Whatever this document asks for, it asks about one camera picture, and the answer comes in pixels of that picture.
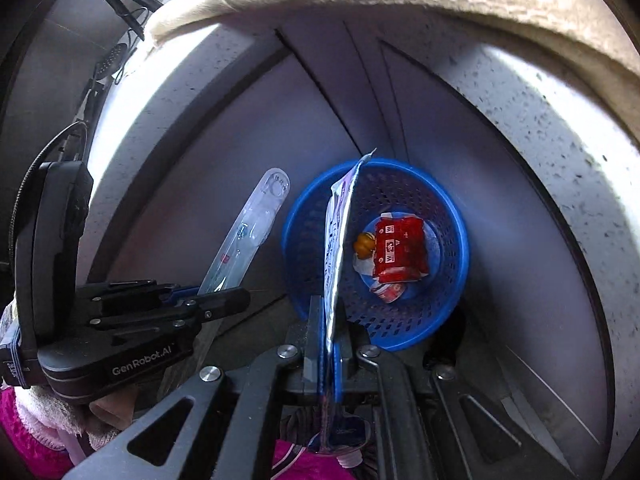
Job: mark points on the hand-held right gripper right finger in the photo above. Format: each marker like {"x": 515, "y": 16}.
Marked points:
{"x": 338, "y": 375}

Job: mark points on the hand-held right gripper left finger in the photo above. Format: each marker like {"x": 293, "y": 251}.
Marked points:
{"x": 314, "y": 345}

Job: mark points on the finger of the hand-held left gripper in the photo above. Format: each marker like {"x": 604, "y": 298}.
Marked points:
{"x": 135, "y": 294}
{"x": 220, "y": 302}

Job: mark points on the clear toothbrush package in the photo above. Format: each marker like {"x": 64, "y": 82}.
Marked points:
{"x": 250, "y": 230}

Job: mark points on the red and white cup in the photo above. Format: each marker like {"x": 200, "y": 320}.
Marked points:
{"x": 387, "y": 291}

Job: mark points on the blue plastic basket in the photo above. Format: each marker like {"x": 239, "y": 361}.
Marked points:
{"x": 425, "y": 310}

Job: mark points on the red tissue packet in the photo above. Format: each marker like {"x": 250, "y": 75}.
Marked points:
{"x": 400, "y": 250}

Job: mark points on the person's left forearm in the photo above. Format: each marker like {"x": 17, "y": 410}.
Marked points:
{"x": 30, "y": 435}

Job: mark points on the person's left hand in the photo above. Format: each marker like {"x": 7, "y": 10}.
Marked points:
{"x": 112, "y": 407}

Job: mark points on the person's pink clothing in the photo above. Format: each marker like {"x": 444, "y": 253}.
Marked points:
{"x": 300, "y": 465}

